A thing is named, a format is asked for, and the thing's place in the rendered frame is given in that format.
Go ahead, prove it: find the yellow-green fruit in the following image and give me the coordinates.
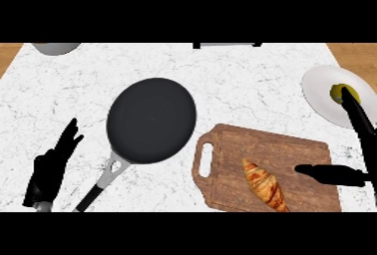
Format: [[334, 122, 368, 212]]
[[328, 83, 362, 106]]

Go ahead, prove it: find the brown wooden cutting board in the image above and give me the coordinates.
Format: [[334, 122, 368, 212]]
[[191, 123, 343, 213]]

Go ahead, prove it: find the golden brown croissant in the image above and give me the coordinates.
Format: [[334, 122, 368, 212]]
[[241, 157, 291, 213]]

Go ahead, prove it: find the black frying pan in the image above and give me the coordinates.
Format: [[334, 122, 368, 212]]
[[73, 77, 198, 213]]

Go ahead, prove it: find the pale appliance with black feet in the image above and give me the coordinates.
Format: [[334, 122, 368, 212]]
[[191, 43, 263, 50]]

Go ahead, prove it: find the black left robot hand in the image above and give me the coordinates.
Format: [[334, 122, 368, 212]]
[[21, 118, 86, 209]]

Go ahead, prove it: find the grey bowl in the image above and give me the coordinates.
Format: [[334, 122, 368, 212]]
[[31, 43, 83, 57]]

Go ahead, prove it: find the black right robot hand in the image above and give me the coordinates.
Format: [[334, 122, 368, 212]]
[[293, 86, 377, 204]]

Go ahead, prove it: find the white plate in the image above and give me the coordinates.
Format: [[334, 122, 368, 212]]
[[300, 65, 377, 129]]

